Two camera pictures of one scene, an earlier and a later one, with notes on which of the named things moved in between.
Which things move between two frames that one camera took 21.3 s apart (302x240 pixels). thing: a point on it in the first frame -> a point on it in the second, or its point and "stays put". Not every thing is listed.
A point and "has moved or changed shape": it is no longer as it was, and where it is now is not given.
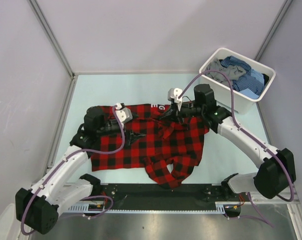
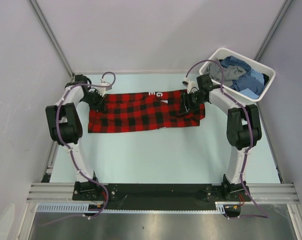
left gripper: x=133 y=135 -> x=99 y=106
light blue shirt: x=249 y=93 stays put
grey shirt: x=233 y=72 stays put
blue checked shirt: x=248 y=80 stays put
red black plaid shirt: x=168 y=151 has moved or changed shape
